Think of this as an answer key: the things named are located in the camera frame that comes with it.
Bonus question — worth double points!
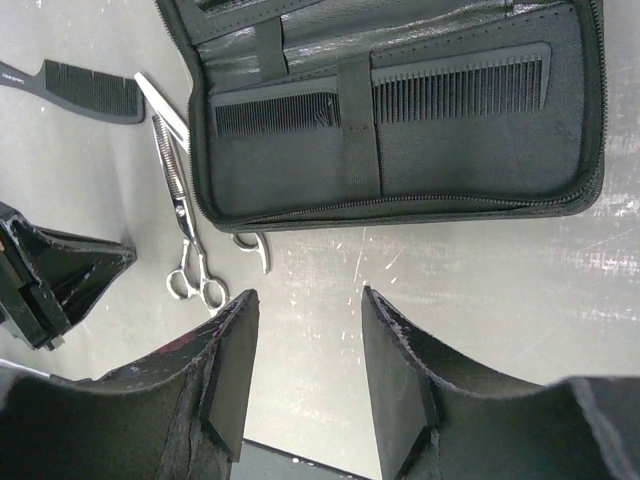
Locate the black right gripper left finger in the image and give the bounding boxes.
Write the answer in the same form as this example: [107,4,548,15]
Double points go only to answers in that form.
[1,290,260,479]

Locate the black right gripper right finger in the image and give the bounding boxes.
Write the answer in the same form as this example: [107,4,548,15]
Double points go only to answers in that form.
[361,288,639,479]

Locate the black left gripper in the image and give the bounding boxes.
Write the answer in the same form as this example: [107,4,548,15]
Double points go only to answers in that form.
[1,203,137,350]

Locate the silver straight scissors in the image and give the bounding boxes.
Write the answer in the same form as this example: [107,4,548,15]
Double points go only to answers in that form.
[132,71,275,275]

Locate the black zip tool case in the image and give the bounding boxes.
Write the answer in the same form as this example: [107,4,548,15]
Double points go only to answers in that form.
[156,1,607,233]

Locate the long black barber comb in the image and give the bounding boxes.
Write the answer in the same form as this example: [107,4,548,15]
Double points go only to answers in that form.
[212,42,552,138]

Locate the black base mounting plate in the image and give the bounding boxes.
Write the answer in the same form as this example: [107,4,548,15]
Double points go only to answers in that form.
[230,438,381,480]

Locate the silver thinning scissors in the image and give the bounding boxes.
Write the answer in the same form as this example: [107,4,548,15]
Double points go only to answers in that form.
[152,115,229,317]

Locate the black handled comb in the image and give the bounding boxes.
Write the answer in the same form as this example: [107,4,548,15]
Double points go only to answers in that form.
[1,59,145,125]

